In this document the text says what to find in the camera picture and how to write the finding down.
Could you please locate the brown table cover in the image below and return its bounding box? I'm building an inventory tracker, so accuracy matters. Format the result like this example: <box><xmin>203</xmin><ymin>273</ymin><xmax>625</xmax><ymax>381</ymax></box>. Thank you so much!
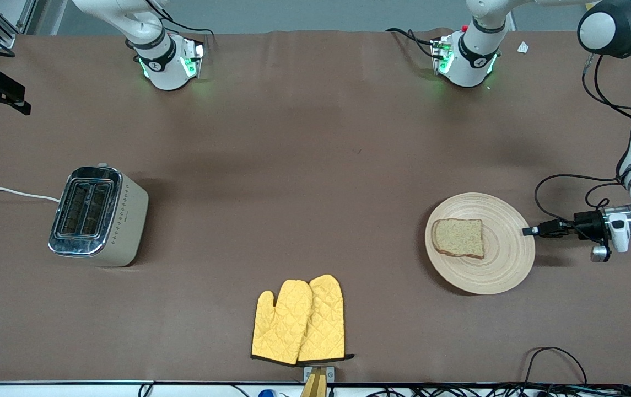
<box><xmin>0</xmin><ymin>29</ymin><xmax>631</xmax><ymax>385</ymax></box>

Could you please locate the black looped cable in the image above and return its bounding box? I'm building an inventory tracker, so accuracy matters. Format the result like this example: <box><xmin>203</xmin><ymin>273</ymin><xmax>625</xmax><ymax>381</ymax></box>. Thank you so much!
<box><xmin>524</xmin><ymin>347</ymin><xmax>587</xmax><ymax>387</ymax></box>

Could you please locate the yellow quilted oven mitt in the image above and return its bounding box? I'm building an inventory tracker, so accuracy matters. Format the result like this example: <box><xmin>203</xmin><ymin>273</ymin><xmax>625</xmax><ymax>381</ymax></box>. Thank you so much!
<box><xmin>251</xmin><ymin>280</ymin><xmax>314</xmax><ymax>366</ymax></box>
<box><xmin>297</xmin><ymin>274</ymin><xmax>355</xmax><ymax>363</ymax></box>

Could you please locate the beige and chrome toaster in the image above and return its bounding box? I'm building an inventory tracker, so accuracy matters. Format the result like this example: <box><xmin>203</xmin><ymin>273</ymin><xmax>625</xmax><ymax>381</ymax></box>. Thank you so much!
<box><xmin>48</xmin><ymin>164</ymin><xmax>149</xmax><ymax>268</ymax></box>

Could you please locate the wooden clamp piece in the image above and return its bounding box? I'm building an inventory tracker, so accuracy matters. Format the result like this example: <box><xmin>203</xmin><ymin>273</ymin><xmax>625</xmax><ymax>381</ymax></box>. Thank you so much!
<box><xmin>300</xmin><ymin>368</ymin><xmax>328</xmax><ymax>397</ymax></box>

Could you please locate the round light wooden plate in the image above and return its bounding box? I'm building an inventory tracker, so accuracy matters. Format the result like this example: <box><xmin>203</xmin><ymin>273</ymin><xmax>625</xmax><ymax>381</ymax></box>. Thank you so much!
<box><xmin>424</xmin><ymin>192</ymin><xmax>536</xmax><ymax>296</ymax></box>

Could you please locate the white toaster power cord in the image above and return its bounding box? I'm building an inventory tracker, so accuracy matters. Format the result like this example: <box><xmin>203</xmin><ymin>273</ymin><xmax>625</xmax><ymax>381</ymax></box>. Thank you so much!
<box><xmin>0</xmin><ymin>185</ymin><xmax>61</xmax><ymax>203</ymax></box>

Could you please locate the brown-crusted bread slice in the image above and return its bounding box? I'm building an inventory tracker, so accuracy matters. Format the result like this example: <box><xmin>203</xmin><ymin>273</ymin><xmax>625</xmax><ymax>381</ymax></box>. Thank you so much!
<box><xmin>432</xmin><ymin>218</ymin><xmax>484</xmax><ymax>260</ymax></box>

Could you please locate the black cable bundle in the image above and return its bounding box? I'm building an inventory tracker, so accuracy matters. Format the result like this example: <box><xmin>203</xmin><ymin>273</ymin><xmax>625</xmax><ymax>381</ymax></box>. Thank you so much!
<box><xmin>370</xmin><ymin>383</ymin><xmax>631</xmax><ymax>397</ymax></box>

